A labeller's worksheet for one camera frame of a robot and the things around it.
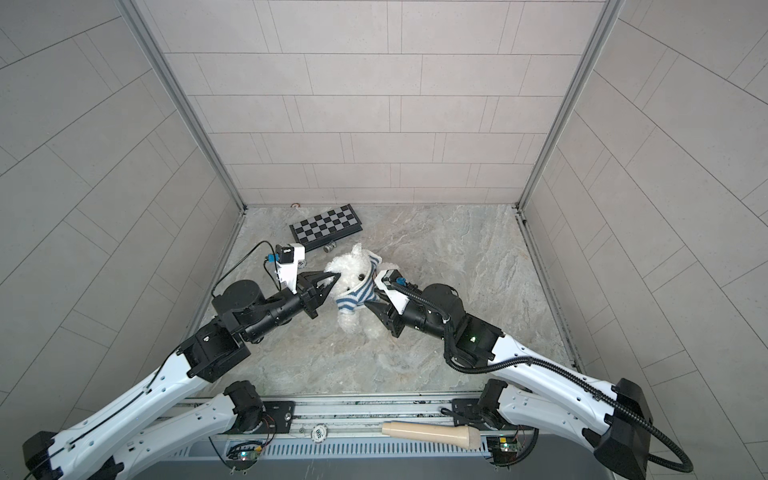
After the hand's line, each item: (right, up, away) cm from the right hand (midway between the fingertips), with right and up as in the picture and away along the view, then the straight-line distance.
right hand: (369, 303), depth 65 cm
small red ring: (-36, +27, +55) cm, 71 cm away
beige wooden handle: (+21, -30, +1) cm, 37 cm away
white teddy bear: (-3, +8, -4) cm, 9 cm away
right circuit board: (+31, -34, +3) cm, 46 cm away
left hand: (-4, +6, -5) cm, 9 cm away
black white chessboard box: (-20, +17, +41) cm, 48 cm away
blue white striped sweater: (-1, +3, -3) cm, 4 cm away
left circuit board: (-28, -33, 0) cm, 43 cm away
